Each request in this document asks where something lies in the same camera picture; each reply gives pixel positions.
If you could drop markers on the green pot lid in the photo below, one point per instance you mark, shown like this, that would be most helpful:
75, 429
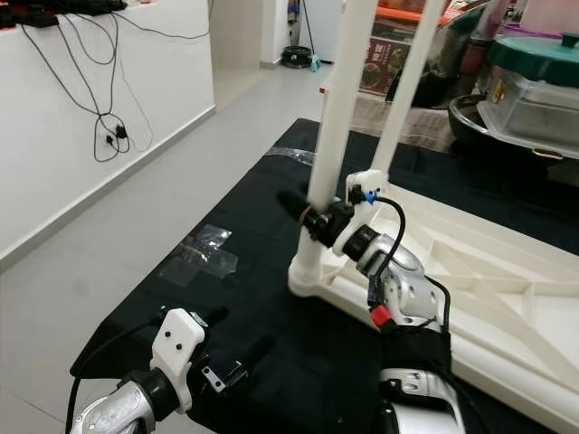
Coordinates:
538, 56

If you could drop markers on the thin mop pole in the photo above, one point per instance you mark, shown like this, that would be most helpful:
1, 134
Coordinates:
308, 32

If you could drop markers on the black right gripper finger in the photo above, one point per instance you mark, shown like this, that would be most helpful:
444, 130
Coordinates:
295, 205

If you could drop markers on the beige woven bench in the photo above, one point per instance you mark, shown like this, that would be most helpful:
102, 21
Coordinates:
353, 113

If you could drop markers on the black metal wok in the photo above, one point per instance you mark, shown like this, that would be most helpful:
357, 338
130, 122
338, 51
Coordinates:
461, 122

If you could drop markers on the clear plastic container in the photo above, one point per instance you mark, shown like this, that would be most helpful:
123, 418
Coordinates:
529, 113

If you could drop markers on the black robot vacuum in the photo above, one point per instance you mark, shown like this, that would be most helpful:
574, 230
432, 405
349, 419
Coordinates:
297, 57

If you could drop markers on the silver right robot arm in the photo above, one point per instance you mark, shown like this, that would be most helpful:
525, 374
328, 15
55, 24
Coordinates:
407, 289

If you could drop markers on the white plastic table top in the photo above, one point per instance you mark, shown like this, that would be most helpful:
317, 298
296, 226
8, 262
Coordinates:
507, 289

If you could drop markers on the white appliance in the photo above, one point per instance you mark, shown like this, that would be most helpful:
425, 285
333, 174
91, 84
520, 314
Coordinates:
326, 27

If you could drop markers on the black plug adapter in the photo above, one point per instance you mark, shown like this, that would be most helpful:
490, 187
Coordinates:
119, 133

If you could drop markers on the black plastic bag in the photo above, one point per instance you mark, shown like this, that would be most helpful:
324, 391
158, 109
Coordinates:
452, 59

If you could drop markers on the clear tape strip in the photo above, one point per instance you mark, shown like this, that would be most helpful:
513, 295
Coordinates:
289, 155

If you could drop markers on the black tablecloth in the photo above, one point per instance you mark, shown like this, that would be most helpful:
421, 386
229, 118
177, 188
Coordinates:
253, 298

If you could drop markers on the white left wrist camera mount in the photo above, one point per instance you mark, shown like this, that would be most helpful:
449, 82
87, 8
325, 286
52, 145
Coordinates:
179, 348

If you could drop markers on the red printed food carton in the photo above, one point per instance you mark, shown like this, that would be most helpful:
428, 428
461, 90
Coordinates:
387, 65

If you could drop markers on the clear tape cross patch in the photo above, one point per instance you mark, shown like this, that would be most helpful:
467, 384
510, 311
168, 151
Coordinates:
197, 255

